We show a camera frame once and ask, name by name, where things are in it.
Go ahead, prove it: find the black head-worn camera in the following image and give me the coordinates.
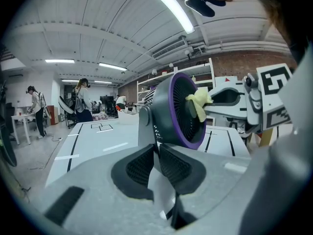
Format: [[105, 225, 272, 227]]
[[184, 0, 227, 18]]

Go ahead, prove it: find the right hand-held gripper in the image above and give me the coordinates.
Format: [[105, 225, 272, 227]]
[[203, 62, 294, 135]]

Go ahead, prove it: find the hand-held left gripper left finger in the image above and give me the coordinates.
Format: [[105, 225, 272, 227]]
[[44, 143, 172, 235]]

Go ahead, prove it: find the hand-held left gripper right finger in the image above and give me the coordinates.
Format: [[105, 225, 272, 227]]
[[158, 143, 252, 230]]

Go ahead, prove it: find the white metal shelving rack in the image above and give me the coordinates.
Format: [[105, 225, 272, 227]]
[[136, 66, 177, 107], [175, 57, 216, 93]]

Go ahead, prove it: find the yellow cleaning cloth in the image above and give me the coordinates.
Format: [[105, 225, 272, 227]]
[[185, 87, 214, 122]]

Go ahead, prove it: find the grey round fan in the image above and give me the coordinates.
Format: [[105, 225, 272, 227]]
[[137, 71, 208, 221]]

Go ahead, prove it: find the brown wooden cabinet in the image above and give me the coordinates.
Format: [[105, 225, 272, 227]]
[[46, 105, 59, 125]]

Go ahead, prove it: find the white ceiling air conditioner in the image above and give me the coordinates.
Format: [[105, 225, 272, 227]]
[[151, 39, 188, 60]]

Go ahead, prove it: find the white round disc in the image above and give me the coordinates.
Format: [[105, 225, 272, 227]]
[[58, 95, 75, 115]]

